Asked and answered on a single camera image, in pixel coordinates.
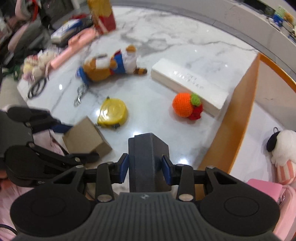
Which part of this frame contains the brown cardboard box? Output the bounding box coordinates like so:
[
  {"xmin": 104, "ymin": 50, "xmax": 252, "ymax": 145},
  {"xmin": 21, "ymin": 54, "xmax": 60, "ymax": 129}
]
[{"xmin": 63, "ymin": 117, "xmax": 112, "ymax": 158}]

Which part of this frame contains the dark grey box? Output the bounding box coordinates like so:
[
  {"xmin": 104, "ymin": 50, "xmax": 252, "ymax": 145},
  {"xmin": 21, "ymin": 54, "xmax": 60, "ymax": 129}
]
[{"xmin": 128, "ymin": 133, "xmax": 171, "ymax": 192}]

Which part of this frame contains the panda plush pink striped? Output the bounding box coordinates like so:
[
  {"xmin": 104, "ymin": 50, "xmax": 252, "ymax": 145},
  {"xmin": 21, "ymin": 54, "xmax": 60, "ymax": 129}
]
[{"xmin": 266, "ymin": 130, "xmax": 296, "ymax": 186}]

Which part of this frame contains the pink leather pouch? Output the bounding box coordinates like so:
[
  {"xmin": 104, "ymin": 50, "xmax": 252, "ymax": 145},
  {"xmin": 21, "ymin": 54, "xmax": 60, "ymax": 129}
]
[{"xmin": 247, "ymin": 178, "xmax": 296, "ymax": 241}]

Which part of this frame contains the orange storage box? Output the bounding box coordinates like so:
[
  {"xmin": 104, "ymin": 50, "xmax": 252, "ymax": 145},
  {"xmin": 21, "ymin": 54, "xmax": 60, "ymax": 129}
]
[{"xmin": 199, "ymin": 54, "xmax": 295, "ymax": 181}]

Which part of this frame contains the cream plush toy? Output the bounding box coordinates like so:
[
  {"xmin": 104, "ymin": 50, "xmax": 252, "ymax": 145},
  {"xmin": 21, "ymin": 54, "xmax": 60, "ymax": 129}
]
[{"xmin": 22, "ymin": 50, "xmax": 58, "ymax": 82}]

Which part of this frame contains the yellow tape measure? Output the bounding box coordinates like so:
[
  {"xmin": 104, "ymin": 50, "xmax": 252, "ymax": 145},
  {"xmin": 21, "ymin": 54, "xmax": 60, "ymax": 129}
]
[{"xmin": 97, "ymin": 96, "xmax": 128, "ymax": 129}]

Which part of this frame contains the orange crochet fruit toy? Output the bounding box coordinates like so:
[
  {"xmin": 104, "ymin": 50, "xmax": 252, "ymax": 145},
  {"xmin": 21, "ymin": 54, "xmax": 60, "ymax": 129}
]
[{"xmin": 172, "ymin": 93, "xmax": 203, "ymax": 121}]

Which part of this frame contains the white glasses box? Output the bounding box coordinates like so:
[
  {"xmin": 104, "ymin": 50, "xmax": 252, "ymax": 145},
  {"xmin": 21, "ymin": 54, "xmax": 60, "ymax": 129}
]
[{"xmin": 151, "ymin": 58, "xmax": 229, "ymax": 116}]

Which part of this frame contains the yellow tea bottle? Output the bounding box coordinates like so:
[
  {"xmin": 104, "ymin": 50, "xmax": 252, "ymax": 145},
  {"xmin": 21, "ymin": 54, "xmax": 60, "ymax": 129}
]
[{"xmin": 87, "ymin": 0, "xmax": 116, "ymax": 35}]

